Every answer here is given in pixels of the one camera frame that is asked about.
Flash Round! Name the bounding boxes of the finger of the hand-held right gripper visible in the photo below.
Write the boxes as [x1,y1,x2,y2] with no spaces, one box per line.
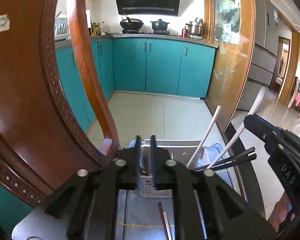
[243,114,282,153]

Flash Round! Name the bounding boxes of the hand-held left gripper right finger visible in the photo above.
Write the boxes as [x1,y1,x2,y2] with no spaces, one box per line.
[149,135,278,240]

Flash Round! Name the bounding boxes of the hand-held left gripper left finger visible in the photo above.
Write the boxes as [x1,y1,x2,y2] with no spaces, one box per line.
[44,135,143,240]

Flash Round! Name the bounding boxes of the white plastic utensil basket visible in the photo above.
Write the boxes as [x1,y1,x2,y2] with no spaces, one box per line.
[139,139,205,198]

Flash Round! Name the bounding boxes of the white chopsticks pair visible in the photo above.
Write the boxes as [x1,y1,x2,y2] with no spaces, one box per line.
[207,104,260,169]

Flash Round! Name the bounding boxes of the brown chopsticks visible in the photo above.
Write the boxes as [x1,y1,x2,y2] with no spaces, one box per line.
[158,202,171,240]

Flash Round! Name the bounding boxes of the white chopstick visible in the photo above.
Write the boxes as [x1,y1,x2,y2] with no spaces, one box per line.
[162,211,174,240]
[186,106,222,168]

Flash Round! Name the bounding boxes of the person's right hand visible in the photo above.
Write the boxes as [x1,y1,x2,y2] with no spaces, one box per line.
[268,191,295,233]

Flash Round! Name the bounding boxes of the light blue cloth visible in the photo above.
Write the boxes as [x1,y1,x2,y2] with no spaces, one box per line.
[81,142,240,240]

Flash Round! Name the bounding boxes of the brown wooden door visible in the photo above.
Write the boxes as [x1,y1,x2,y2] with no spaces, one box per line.
[269,36,292,98]

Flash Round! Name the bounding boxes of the wood framed glass door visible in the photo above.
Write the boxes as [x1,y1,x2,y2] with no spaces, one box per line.
[204,0,257,133]

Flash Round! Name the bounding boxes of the silver refrigerator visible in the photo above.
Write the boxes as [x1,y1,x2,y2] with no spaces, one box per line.
[236,0,279,112]

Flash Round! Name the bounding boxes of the teal base cabinets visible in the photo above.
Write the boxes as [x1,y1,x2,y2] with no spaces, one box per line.
[0,35,217,235]

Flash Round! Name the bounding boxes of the stainless steel pot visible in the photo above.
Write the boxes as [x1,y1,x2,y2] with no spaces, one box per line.
[185,18,204,37]

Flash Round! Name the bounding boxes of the gas stove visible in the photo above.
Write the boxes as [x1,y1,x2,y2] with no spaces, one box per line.
[122,29,170,35]

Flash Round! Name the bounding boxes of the black lidded pot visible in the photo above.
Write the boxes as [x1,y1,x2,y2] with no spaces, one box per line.
[150,19,171,32]

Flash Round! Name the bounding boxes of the black wok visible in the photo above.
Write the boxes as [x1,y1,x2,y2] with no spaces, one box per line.
[119,16,144,30]

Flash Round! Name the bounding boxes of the condiment bottles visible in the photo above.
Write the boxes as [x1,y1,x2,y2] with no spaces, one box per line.
[90,21,110,37]

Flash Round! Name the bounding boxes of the carved wooden chair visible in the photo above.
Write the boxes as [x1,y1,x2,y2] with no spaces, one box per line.
[0,0,122,208]

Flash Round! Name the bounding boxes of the dish rack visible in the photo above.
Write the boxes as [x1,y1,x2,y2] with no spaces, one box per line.
[54,11,70,39]

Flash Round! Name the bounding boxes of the white square sticker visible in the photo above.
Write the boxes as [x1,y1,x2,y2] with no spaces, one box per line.
[0,14,9,34]

